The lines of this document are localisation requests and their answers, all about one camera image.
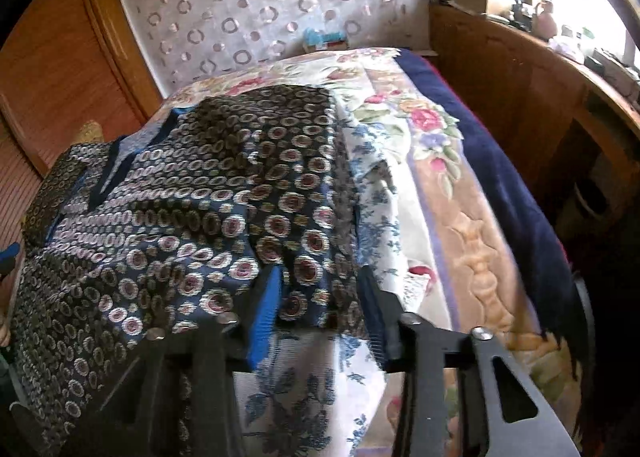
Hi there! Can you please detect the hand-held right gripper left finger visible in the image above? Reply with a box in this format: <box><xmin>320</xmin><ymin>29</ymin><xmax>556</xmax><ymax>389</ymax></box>
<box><xmin>75</xmin><ymin>264</ymin><xmax>286</xmax><ymax>457</ymax></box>

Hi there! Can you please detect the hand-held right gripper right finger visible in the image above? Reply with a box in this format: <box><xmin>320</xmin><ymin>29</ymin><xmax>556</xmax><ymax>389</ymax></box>
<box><xmin>357</xmin><ymin>264</ymin><xmax>583</xmax><ymax>457</ymax></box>

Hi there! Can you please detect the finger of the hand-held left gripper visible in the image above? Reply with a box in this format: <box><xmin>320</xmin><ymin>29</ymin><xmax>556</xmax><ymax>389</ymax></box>
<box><xmin>0</xmin><ymin>242</ymin><xmax>22</xmax><ymax>280</ymax></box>

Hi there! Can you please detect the dark blue circle-print garment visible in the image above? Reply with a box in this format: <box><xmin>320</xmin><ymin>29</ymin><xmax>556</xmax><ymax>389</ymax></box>
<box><xmin>10</xmin><ymin>84</ymin><xmax>371</xmax><ymax>438</ymax></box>

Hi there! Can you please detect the blue floral white bedsheet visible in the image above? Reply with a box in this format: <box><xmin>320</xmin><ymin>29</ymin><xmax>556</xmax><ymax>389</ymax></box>
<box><xmin>235</xmin><ymin>102</ymin><xmax>436</xmax><ymax>457</ymax></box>

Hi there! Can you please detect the beige rose-print blanket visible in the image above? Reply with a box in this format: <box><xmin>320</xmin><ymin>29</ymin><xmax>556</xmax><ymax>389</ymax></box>
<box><xmin>165</xmin><ymin>47</ymin><xmax>581</xmax><ymax>438</ymax></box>

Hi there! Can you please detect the golden patterned pillow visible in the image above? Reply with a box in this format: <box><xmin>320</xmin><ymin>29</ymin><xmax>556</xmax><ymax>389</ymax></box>
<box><xmin>75</xmin><ymin>121</ymin><xmax>107</xmax><ymax>144</ymax></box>

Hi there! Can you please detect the navy blue blanket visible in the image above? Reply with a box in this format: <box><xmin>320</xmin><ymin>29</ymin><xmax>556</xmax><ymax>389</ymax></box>
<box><xmin>395</xmin><ymin>48</ymin><xmax>596</xmax><ymax>388</ymax></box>

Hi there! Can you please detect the wooden headboard cabinet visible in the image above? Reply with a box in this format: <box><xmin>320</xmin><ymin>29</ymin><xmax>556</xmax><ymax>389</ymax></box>
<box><xmin>429</xmin><ymin>0</ymin><xmax>640</xmax><ymax>258</ymax></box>

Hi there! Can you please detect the teal tissue box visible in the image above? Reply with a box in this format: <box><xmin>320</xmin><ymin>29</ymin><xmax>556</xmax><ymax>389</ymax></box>
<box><xmin>302</xmin><ymin>28</ymin><xmax>348</xmax><ymax>55</ymax></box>

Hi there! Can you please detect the white plastic bag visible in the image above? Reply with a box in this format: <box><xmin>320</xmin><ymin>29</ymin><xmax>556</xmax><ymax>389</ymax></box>
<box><xmin>550</xmin><ymin>34</ymin><xmax>586</xmax><ymax>63</ymax></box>

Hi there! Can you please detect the pink teapot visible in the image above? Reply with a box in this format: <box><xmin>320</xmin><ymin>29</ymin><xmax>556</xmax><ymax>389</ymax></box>
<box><xmin>531</xmin><ymin>1</ymin><xmax>558</xmax><ymax>40</ymax></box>

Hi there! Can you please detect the window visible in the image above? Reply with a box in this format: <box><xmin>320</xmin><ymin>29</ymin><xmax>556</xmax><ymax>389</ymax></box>
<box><xmin>520</xmin><ymin>0</ymin><xmax>636</xmax><ymax>63</ymax></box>

